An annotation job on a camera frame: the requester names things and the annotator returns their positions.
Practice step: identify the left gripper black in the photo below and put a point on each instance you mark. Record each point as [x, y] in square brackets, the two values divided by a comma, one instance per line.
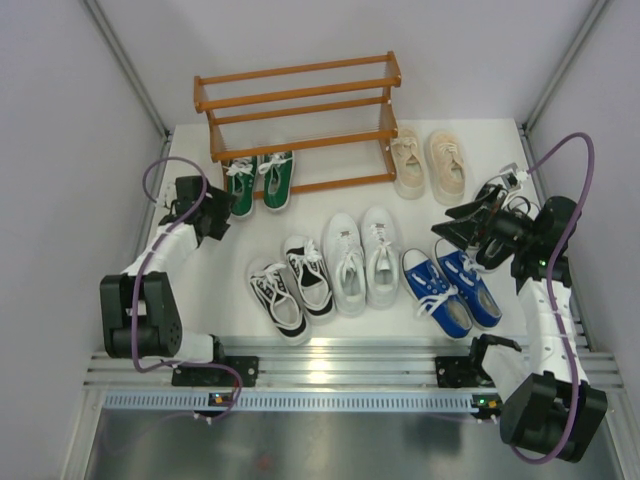
[221, 201]

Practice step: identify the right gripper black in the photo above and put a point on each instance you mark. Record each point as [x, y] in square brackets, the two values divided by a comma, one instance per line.
[462, 233]

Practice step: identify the green sneaker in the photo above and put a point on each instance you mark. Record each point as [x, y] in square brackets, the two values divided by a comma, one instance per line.
[277, 170]
[241, 175]

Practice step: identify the black white sneaker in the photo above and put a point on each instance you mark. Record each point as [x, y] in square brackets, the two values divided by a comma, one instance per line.
[266, 282]
[308, 269]

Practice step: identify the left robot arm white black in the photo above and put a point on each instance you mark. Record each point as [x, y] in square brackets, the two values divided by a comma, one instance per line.
[140, 316]

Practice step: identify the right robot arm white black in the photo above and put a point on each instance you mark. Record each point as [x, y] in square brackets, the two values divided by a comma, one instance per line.
[552, 411]

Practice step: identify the black canvas sneaker lower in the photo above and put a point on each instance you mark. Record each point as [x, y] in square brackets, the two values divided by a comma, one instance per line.
[494, 254]

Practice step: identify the black canvas sneaker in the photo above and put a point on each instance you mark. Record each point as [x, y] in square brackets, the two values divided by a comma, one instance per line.
[496, 190]
[494, 254]

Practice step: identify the black canvas sneaker upper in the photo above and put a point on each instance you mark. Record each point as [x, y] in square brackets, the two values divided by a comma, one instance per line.
[496, 190]

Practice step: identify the blue sneaker right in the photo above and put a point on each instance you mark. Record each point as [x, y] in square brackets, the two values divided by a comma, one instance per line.
[462, 271]

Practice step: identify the blue sneaker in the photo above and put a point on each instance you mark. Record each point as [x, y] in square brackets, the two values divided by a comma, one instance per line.
[462, 271]
[436, 296]

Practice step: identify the beige sneaker left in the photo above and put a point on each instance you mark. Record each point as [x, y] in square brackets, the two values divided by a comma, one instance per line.
[406, 153]

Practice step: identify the beige sneaker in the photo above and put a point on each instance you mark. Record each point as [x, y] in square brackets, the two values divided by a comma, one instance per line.
[406, 153]
[447, 168]

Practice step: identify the beige sneaker right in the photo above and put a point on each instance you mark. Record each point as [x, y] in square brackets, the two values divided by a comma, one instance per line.
[447, 168]

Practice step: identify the blue sneaker left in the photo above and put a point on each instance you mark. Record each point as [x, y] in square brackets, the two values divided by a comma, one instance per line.
[436, 296]

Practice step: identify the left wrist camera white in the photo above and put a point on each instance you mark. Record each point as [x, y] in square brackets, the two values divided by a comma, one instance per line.
[166, 196]

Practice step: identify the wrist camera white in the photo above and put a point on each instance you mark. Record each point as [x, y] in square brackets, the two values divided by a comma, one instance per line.
[166, 196]
[513, 177]

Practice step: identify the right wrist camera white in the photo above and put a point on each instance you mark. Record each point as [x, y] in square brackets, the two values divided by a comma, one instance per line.
[513, 177]

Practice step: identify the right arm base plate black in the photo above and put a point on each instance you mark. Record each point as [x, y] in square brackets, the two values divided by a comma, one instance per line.
[456, 372]

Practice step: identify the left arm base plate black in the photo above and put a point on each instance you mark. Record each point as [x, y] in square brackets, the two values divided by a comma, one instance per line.
[229, 369]

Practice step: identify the aluminium mounting rail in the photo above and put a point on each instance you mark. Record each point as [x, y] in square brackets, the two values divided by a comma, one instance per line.
[336, 364]

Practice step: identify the slotted grey cable duct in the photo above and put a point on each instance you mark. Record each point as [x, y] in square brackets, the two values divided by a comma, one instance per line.
[254, 401]

